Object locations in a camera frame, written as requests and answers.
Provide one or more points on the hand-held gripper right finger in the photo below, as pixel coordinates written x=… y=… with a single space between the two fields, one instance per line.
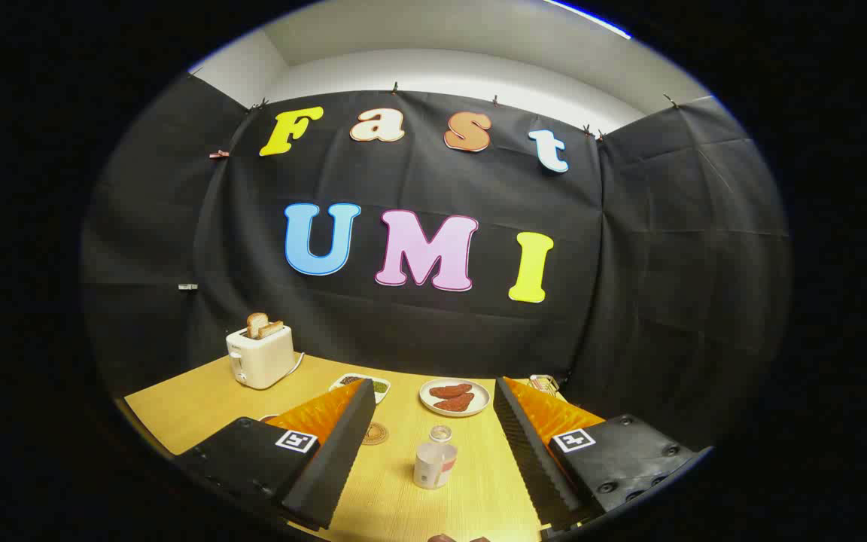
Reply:
x=531 y=459

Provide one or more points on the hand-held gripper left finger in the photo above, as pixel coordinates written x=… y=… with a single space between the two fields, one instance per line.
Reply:
x=328 y=467

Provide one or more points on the round cork coaster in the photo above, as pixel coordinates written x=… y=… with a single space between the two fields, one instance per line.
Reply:
x=375 y=434

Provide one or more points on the clear plastic juice bottle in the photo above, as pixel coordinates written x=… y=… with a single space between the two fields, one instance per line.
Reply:
x=433 y=463

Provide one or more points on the white oval plate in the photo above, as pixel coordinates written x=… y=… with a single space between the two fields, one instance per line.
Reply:
x=454 y=412

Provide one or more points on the red meat piece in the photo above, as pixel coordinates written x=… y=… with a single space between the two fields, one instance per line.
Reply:
x=450 y=391
x=456 y=403

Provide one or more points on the white divided grain dish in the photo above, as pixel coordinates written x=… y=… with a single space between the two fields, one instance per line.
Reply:
x=378 y=387

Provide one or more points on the white toaster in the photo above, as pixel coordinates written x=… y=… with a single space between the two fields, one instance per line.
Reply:
x=264 y=361

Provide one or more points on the wooden table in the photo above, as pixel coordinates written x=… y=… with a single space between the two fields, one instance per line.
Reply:
x=200 y=406

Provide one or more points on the toast slice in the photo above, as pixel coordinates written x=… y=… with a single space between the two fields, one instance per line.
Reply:
x=272 y=329
x=254 y=324

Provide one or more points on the black backdrop cloth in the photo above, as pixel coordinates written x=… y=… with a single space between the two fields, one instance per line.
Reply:
x=667 y=301

